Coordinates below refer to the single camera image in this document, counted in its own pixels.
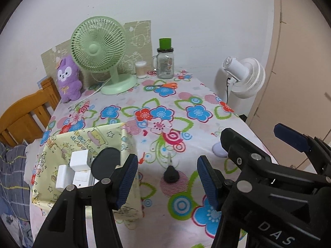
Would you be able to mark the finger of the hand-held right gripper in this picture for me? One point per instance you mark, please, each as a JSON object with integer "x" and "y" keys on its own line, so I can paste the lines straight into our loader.
{"x": 292, "y": 138}
{"x": 232, "y": 142}

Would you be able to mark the yellow printed fabric storage box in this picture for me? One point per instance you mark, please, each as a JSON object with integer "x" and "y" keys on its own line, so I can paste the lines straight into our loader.
{"x": 108, "y": 134}

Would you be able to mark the white standing fan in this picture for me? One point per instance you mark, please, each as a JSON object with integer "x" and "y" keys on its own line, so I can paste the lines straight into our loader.
{"x": 248, "y": 77}

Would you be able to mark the white rectangular block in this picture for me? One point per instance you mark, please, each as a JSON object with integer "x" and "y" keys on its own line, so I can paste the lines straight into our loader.
{"x": 64, "y": 177}

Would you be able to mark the clear cotton swab container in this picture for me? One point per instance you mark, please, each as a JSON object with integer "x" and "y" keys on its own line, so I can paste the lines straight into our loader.
{"x": 141, "y": 69}

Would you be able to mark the grey plaid bedding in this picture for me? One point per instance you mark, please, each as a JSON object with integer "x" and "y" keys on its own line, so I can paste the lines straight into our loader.
{"x": 13, "y": 173}

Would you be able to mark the green desk fan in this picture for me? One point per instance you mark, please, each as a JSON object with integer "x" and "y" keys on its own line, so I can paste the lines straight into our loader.
{"x": 93, "y": 49}

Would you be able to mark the glass jar with green lid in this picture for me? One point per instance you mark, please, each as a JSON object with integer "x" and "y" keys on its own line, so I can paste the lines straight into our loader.
{"x": 165, "y": 64}

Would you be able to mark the black car key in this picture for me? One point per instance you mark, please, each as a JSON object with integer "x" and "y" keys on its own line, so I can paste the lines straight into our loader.
{"x": 170, "y": 174}

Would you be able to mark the white cube charger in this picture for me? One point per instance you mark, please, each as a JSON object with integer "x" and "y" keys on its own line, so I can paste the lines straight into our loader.
{"x": 79, "y": 160}

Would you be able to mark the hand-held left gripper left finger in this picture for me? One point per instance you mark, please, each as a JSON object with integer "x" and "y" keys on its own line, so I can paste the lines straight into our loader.
{"x": 126, "y": 180}

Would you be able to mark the floral tablecloth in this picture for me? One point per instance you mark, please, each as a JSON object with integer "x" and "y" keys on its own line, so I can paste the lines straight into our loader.
{"x": 196, "y": 112}

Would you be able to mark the lilac round case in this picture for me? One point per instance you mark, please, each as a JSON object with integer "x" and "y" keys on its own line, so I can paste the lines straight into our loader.
{"x": 218, "y": 149}

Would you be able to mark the purple plush toy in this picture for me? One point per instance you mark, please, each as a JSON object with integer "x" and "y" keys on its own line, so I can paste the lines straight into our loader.
{"x": 67, "y": 77}

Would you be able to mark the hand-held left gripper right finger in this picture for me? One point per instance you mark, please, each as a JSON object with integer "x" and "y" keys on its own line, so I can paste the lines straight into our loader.
{"x": 209, "y": 183}

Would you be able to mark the white flat plug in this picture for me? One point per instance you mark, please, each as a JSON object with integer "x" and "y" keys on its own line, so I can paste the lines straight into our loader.
{"x": 82, "y": 179}

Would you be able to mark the beige door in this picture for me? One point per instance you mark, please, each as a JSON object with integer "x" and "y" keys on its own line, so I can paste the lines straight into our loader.
{"x": 297, "y": 56}

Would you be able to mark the black round disc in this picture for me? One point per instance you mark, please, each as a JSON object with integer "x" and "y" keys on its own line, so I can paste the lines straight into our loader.
{"x": 106, "y": 160}

